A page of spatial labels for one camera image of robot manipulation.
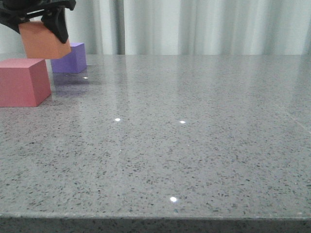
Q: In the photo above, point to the purple foam cube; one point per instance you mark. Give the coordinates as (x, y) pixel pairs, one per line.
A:
(74, 62)

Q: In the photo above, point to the orange foam cube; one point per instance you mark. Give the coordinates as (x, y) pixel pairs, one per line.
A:
(40, 42)

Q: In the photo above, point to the pink-red foam cube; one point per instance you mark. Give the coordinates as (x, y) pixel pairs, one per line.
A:
(23, 82)

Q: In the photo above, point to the pale green curtain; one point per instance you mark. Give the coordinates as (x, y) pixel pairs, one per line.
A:
(206, 27)

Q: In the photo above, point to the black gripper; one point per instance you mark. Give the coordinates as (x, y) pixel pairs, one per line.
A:
(15, 12)

